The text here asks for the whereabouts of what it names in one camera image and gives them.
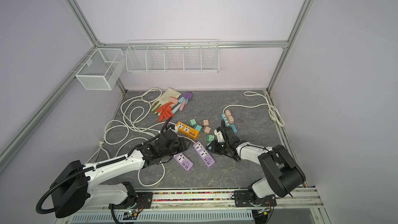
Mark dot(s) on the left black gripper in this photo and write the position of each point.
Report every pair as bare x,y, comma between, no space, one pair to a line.
183,145

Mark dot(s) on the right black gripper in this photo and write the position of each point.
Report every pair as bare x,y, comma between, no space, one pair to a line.
214,149

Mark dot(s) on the purple power strip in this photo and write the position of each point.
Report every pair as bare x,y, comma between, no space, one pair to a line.
183,161
204,154

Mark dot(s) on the green plug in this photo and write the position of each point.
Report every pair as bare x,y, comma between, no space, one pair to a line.
210,138
192,123

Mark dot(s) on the orange power strip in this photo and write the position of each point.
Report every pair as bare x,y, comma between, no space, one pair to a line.
187,130

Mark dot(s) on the teal power strip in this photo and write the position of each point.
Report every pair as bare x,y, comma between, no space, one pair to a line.
225,120

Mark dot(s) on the pink plug adapter front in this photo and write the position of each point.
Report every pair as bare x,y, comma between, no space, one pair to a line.
207,130

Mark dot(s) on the pink plug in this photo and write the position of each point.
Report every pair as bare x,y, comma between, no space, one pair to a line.
230,120
227,113

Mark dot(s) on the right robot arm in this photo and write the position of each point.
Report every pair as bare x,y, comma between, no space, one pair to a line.
282,174

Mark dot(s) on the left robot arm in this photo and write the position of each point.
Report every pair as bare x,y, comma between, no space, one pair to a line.
80,185

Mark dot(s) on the beige and red glove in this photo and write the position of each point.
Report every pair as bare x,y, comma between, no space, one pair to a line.
163,105

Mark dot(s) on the pastel silicone utensils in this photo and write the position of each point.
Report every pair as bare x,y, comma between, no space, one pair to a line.
182,102

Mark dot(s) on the white mesh box basket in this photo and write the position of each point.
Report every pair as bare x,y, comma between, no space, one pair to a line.
102,69

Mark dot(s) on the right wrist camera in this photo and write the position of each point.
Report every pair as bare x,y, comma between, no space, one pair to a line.
219,136

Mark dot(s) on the white wire shelf basket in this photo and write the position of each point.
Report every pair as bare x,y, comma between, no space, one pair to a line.
172,55

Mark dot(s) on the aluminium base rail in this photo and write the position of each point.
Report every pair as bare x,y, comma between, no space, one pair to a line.
202,206

